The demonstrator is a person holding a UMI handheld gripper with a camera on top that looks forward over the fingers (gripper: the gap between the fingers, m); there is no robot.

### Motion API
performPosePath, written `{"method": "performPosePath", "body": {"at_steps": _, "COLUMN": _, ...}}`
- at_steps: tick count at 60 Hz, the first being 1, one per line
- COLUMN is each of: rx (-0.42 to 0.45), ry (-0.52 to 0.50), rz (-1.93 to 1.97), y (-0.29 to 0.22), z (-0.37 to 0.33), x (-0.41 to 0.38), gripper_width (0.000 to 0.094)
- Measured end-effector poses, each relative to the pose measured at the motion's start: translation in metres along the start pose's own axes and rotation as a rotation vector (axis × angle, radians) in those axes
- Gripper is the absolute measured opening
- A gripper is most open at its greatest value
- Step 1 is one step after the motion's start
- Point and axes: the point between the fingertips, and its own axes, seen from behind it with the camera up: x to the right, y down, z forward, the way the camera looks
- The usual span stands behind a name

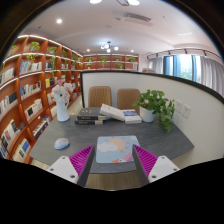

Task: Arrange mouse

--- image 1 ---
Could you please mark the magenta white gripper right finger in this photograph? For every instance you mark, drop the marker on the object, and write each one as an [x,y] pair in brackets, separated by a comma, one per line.
[150,167]

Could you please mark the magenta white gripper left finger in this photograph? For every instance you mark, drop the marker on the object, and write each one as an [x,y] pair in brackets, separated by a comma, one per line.
[75,168]

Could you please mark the white computer mouse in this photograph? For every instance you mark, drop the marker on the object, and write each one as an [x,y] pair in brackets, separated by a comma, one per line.
[61,143]

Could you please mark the pastel cloud mouse pad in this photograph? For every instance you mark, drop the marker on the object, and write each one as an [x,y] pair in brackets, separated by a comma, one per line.
[115,149]

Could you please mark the bottom dark book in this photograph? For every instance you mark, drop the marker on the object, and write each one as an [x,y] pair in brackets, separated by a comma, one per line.
[88,122]

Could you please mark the dark book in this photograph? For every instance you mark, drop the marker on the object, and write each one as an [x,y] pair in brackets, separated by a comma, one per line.
[89,112]
[91,117]
[88,122]

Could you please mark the middle dark book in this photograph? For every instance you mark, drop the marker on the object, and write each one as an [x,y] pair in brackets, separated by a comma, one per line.
[91,117]

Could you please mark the white blue flat book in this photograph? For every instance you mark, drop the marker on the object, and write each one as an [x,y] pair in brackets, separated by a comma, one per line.
[131,116]

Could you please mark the top dark book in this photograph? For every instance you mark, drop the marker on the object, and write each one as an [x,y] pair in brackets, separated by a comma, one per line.
[89,112]

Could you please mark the leaning white book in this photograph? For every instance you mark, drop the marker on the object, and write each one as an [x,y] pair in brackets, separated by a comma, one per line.
[112,112]

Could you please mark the potted green plant white pot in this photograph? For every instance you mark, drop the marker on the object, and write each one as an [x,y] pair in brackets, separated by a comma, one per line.
[156,102]

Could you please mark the right tan chair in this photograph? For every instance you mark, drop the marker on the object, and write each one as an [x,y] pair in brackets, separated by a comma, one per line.
[127,97]

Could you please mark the tan chair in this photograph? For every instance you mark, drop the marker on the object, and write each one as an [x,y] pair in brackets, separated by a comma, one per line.
[99,95]
[127,97]

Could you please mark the white partition with black rim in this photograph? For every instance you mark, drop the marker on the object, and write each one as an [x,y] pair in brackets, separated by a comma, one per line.
[197,110]

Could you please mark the left tan chair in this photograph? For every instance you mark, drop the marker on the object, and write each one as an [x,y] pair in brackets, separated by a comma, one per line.
[99,95]

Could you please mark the white vase with flowers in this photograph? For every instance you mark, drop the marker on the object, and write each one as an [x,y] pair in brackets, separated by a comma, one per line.
[61,95]

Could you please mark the back wooden shelf with plants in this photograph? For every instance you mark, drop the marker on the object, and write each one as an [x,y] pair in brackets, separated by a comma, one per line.
[123,62]

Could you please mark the grey window curtain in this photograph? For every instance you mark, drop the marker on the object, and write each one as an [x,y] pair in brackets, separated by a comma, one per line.
[212,75]

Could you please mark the ceiling chandelier lamp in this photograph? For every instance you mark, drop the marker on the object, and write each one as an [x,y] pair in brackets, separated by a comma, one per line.
[108,47]

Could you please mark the white wall socket panel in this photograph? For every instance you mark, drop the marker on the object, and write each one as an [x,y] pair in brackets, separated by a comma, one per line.
[182,109]

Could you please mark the wooden bookshelf wall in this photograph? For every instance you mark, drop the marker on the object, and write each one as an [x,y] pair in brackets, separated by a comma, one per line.
[34,65]

